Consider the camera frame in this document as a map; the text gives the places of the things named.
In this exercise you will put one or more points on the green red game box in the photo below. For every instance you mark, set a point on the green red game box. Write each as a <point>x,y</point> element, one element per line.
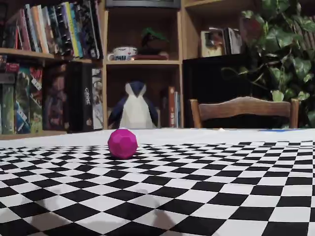
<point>36,103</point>

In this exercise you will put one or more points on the blue tape strip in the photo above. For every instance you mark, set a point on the blue tape strip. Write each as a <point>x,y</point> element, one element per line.
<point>295,130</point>

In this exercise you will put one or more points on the teal game box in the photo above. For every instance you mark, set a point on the teal game box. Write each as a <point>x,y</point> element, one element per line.
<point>22,103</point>

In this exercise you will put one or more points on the grey upright book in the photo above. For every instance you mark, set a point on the grey upright book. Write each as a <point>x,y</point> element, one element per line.
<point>233,41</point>

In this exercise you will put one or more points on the black crime game box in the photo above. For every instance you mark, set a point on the black crime game box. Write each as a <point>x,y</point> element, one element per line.
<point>80,98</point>

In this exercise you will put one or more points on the wooden chair back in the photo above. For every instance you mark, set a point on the wooden chair back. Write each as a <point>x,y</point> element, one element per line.
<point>246,108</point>

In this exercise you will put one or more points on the blue white penguin figure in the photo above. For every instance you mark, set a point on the blue white penguin figure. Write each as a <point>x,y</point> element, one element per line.
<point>134,110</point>

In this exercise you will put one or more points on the black white checkerboard mat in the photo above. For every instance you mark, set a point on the black white checkerboard mat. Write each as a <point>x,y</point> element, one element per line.
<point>172,196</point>

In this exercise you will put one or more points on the red flat book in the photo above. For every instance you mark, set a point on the red flat book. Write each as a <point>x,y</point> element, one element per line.
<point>150,57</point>

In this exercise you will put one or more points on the dark green game box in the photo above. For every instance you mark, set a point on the dark green game box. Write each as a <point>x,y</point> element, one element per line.
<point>7,110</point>

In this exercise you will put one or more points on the small red box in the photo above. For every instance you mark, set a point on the small red box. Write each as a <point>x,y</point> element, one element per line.
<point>12,67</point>

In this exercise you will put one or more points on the light wooden bookshelf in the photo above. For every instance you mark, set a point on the light wooden bookshelf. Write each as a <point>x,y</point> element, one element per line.
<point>144,62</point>

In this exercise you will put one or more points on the orange slim book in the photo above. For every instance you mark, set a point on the orange slim book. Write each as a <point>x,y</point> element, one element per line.
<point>171,108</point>

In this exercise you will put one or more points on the beige picture book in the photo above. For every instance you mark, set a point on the beige picture book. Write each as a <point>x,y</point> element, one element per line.
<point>212,45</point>

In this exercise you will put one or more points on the blue titled flat box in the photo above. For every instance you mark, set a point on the blue titled flat box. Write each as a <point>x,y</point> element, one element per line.
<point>3,61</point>

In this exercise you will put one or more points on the pink upright book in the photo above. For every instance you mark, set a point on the pink upright book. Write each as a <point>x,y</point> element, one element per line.
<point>24,29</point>

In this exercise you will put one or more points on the green leafy plant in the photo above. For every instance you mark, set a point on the green leafy plant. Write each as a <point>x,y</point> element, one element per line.
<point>283,49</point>

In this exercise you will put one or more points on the small dark bonsai model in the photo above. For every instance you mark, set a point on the small dark bonsai model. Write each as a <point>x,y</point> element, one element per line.
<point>153,41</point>

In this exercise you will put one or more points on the orange upright book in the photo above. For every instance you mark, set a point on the orange upright book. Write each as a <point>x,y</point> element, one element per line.
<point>39,29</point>

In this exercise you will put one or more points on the pink faceted ball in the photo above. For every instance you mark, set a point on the pink faceted ball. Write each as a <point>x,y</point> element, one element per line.
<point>123,145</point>

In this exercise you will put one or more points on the white illustrated game box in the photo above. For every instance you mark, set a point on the white illustrated game box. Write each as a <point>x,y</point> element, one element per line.
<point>97,98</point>

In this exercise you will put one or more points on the white blue mug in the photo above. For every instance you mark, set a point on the white blue mug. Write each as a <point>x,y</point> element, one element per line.
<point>123,52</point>

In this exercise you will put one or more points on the dark purple game box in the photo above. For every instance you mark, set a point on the dark purple game box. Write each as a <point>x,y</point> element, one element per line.
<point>55,98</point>

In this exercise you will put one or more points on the blue white slim book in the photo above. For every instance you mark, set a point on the blue white slim book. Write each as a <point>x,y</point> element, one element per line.
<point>177,110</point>

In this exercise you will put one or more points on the yellow upright book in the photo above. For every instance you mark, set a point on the yellow upright book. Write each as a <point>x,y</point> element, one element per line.
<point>72,29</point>

